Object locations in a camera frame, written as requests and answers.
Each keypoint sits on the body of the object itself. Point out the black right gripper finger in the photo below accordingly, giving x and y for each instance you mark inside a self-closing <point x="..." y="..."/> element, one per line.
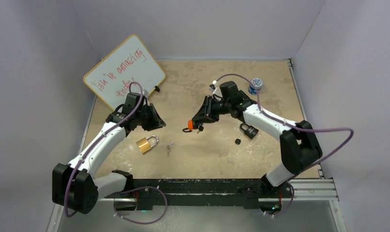
<point x="204" y="110"/>
<point x="206" y="120"/>

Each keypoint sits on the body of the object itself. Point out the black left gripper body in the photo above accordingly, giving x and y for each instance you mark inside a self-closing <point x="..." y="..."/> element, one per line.
<point x="145" y="117"/>

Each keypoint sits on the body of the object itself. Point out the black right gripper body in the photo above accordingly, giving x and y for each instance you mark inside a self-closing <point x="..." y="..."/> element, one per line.
<point x="218" y="108"/>

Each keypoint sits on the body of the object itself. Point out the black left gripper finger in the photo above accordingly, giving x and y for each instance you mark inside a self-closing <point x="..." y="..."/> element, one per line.
<point x="154" y="125"/>
<point x="154" y="117"/>

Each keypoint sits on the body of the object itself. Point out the black-headed keys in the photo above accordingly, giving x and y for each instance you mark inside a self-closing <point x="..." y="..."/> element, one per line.
<point x="200" y="128"/>

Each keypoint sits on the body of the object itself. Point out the orange padlock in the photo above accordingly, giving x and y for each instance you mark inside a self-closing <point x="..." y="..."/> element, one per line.
<point x="189" y="128"/>

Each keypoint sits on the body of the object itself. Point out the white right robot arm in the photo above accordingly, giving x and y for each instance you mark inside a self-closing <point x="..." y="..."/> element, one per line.
<point x="299" y="146"/>

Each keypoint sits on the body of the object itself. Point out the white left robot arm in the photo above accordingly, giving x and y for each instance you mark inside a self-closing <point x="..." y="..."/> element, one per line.
<point x="74" y="185"/>

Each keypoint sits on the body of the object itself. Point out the single black-headed key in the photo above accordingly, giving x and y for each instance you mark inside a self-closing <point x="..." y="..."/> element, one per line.
<point x="238" y="140"/>

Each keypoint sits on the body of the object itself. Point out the small silver keys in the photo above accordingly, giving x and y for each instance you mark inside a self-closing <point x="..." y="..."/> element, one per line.
<point x="169" y="147"/>

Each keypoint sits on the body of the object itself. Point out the brass padlock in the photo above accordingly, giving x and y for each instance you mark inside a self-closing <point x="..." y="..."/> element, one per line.
<point x="147" y="143"/>

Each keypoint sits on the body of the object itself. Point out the black padlock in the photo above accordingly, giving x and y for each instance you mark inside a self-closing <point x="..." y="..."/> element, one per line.
<point x="249" y="130"/>

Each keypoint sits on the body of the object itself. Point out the blue white round jar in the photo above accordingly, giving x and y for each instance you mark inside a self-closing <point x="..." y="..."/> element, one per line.
<point x="255" y="86"/>

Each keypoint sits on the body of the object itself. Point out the whiteboard with red writing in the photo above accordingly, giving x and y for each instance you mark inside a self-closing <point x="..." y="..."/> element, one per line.
<point x="130" y="62"/>

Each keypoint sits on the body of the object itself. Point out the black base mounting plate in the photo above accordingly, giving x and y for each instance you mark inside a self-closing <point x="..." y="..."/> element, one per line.
<point x="249" y="193"/>

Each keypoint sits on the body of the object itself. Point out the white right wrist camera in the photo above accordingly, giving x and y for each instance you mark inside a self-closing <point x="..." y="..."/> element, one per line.
<point x="214" y="88"/>

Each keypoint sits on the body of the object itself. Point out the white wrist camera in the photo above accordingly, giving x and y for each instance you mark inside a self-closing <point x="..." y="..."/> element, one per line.
<point x="145" y="93"/>
<point x="214" y="88"/>

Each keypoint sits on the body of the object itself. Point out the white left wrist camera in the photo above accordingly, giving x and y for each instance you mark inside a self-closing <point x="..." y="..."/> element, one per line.
<point x="145" y="93"/>

